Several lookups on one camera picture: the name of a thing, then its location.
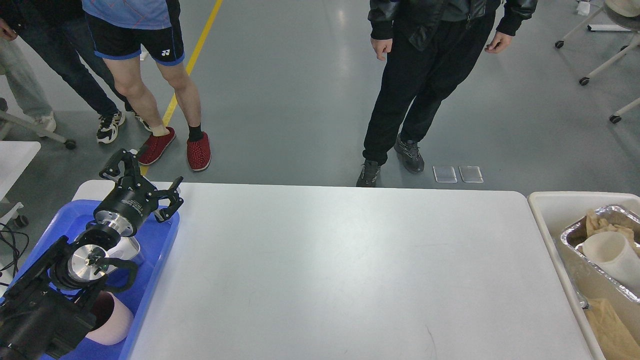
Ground white chair base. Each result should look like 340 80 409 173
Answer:
0 98 77 150

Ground square stainless steel tray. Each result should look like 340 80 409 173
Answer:
106 236 145 266

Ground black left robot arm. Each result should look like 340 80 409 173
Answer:
1 149 185 360

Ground white rolling chair legs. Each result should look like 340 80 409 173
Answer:
555 0 640 124

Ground aluminium foil tray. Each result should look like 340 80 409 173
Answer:
558 203 639 305

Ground white side table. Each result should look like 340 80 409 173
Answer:
0 140 41 224

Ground brown paper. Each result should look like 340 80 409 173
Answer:
584 298 640 360
585 209 640 254

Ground person in blue shorts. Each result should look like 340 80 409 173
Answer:
81 0 212 172

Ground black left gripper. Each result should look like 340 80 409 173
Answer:
93 148 185 237

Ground black cables at left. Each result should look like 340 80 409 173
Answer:
0 222 30 287

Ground pink mug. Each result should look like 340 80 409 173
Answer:
86 291 134 346

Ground brown paper in bin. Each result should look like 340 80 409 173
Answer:
584 298 640 360

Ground person in dark jeans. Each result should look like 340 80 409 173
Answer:
0 0 151 144

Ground white paper cup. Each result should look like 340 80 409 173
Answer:
580 231 640 296

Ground beige plastic bin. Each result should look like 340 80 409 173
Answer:
527 191 640 360

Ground person in black leather jacket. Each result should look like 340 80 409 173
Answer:
356 0 538 188

